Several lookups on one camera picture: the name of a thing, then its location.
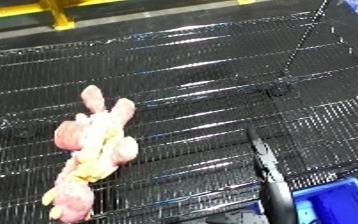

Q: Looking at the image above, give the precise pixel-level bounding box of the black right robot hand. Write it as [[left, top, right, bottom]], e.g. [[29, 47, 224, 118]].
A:
[[244, 127, 300, 224]]

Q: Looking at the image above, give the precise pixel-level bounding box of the pink and yellow soft toy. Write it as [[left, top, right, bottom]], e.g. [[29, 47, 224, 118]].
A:
[[40, 84, 142, 224]]

